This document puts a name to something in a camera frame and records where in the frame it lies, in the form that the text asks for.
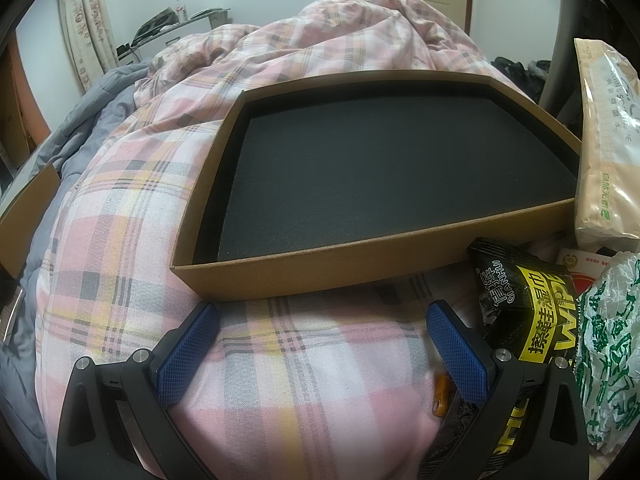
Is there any beige tissue pack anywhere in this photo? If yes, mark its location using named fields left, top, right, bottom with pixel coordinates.
left=572, top=37, right=640, bottom=253

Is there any small red and orange packet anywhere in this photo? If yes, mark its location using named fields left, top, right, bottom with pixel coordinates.
left=431, top=374, right=455, bottom=418

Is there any pink plaid quilt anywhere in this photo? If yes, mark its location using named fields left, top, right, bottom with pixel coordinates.
left=35, top=0, right=576, bottom=480

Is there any grey quilt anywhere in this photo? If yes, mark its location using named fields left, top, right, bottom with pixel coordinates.
left=0, top=57, right=151, bottom=441

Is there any black bag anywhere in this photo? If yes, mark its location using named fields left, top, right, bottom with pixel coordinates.
left=132, top=6, right=180, bottom=43

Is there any red and white packet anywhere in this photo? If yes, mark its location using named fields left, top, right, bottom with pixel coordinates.
left=555, top=246, right=618, bottom=296

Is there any brown cardboard box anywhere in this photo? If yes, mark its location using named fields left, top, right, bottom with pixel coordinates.
left=0, top=165, right=61, bottom=278

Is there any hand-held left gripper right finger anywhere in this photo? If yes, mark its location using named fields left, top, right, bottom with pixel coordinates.
left=426, top=300, right=590, bottom=480

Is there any white desk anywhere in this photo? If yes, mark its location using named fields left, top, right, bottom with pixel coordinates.
left=117, top=7, right=233, bottom=56

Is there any white and green plastic bag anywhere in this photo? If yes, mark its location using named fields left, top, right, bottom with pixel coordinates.
left=572, top=252, right=640, bottom=453

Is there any black and yellow wipes packet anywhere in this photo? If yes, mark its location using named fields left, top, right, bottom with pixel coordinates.
left=422, top=237, right=583, bottom=480

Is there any cardboard box with black foam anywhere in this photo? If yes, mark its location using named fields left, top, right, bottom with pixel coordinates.
left=170, top=71, right=583, bottom=303

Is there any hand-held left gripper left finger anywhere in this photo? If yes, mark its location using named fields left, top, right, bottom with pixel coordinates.
left=56, top=301, right=221, bottom=480

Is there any pile of dark clothes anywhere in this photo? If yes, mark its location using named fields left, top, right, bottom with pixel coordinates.
left=492, top=56, right=551, bottom=103

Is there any floral curtain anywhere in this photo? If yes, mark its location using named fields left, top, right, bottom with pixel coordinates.
left=57, top=0, right=121, bottom=73

